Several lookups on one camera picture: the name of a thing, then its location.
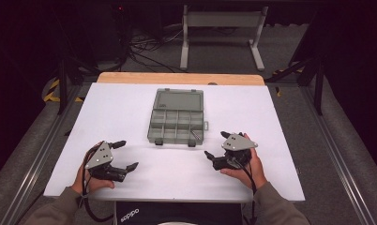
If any white table board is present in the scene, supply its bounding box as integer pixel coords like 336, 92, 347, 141
43, 82, 306, 203

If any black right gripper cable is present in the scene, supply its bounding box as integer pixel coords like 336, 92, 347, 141
230, 157, 259, 225

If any person's black logo clothing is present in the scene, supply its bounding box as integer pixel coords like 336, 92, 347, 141
114, 201, 244, 225

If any grey plastic compartment box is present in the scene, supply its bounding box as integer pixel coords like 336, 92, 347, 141
146, 87, 210, 148

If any aluminium floor rail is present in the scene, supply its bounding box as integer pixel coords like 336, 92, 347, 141
300, 86, 377, 225
0, 83, 84, 225

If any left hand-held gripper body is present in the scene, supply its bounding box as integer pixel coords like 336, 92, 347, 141
83, 141, 128, 183

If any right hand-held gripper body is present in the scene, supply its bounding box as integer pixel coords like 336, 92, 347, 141
212, 133, 259, 172

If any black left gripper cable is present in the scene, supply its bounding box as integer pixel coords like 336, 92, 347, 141
80, 146, 115, 223

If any white metal stand frame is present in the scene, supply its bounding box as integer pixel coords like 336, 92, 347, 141
179, 4, 269, 72

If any yellow black hazard tape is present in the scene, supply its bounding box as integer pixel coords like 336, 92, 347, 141
271, 67, 304, 98
43, 78, 84, 103

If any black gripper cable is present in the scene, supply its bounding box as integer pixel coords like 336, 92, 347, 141
80, 146, 115, 223
230, 157, 259, 225

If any bundle of floor cables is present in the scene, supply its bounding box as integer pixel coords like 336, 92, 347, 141
127, 24, 237, 73

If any black metal stand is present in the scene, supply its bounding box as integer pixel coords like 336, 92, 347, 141
49, 3, 129, 116
264, 6, 327, 116

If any person's left hand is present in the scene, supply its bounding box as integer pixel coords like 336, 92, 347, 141
71, 141, 116, 195

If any person's right hand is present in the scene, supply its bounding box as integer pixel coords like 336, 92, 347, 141
219, 133, 268, 190

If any wooden table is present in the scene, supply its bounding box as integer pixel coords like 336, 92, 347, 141
97, 71, 265, 86

